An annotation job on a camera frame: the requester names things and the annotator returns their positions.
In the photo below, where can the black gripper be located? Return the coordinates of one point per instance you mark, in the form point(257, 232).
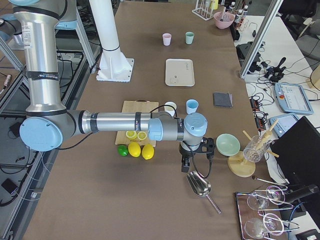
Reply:
point(185, 152)

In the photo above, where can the cream plastic cup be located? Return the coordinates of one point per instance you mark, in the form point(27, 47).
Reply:
point(171, 108)

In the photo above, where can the pink plastic cup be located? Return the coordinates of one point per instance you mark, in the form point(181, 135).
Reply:
point(166, 38)

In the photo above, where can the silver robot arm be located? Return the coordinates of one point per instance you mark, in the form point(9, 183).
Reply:
point(48, 122)

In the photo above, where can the cream rabbit tray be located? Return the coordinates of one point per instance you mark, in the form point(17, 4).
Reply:
point(179, 73)

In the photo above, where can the black mirror tray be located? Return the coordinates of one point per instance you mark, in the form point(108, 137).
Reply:
point(259, 217)

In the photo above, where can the metal ice scoop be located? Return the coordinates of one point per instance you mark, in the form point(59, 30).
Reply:
point(201, 187)

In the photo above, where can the whole lemon outer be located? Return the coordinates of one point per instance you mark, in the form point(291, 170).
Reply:
point(148, 152)

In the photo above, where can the green plastic bowl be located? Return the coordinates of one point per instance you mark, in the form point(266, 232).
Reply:
point(227, 144)

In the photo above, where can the lemon half slice lower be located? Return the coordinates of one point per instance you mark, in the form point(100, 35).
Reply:
point(142, 135)

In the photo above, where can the lemon half slice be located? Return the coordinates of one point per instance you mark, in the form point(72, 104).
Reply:
point(142, 135)
point(131, 134)

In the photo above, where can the whole lemon near lime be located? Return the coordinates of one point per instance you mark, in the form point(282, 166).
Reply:
point(134, 149)

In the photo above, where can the wooden cup stand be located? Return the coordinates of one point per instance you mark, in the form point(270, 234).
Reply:
point(242, 167)

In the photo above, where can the blue plastic cup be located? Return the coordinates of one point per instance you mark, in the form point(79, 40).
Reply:
point(191, 106)

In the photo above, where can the lemon half slice upper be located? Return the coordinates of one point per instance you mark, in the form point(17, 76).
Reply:
point(131, 134)

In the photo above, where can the green lime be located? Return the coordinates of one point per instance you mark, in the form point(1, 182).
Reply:
point(122, 150)

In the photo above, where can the wooden cutting board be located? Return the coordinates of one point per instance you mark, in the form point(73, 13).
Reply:
point(132, 107)

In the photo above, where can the grey folded cloth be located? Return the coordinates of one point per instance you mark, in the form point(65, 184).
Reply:
point(221, 99)

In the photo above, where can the clear textured glass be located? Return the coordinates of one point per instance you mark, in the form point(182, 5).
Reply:
point(256, 149)

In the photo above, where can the wine glass upper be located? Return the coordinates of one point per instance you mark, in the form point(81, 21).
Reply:
point(273, 193)

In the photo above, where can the wine glass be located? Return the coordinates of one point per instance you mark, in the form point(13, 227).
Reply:
point(268, 227)
point(273, 193)

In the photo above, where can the wine glass lower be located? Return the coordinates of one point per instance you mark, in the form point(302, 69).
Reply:
point(268, 227)

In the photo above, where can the blue teach pendant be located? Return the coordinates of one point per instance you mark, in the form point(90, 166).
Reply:
point(285, 122)
point(292, 98)

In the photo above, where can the black laptop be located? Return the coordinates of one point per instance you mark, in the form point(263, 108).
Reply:
point(299, 153)

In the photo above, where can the green plastic cup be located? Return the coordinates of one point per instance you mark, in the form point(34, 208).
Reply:
point(189, 37)

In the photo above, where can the metal tongs in bowl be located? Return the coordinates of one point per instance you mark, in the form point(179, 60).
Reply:
point(222, 14)

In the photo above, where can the pink bowl with ice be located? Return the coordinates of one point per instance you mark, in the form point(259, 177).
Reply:
point(226, 21)

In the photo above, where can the yellow cup on rack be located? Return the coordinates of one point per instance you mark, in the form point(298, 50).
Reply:
point(214, 4)

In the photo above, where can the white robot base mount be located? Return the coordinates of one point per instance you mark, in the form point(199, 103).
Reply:
point(114, 66)

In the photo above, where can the white wire rack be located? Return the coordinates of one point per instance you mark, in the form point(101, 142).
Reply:
point(203, 9)

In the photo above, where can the aluminium frame post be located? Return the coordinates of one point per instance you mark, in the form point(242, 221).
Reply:
point(270, 14)

